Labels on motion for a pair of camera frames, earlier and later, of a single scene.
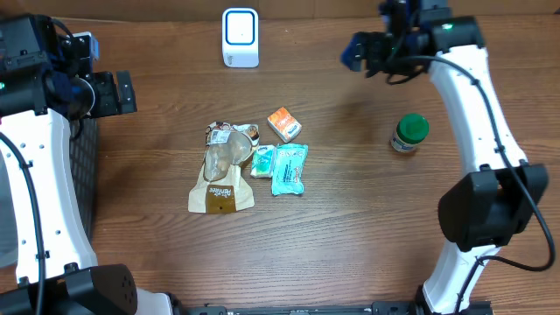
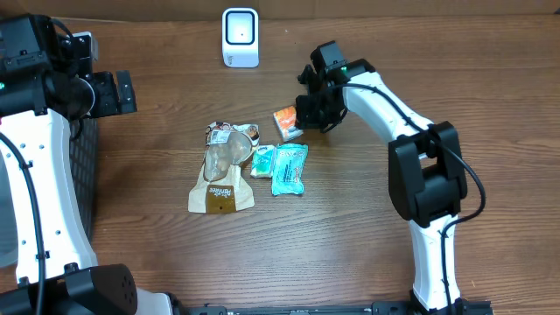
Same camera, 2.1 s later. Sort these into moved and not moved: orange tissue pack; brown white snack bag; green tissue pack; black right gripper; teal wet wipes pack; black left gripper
Moved: orange tissue pack; black right gripper
Not moved: brown white snack bag; teal wet wipes pack; green tissue pack; black left gripper
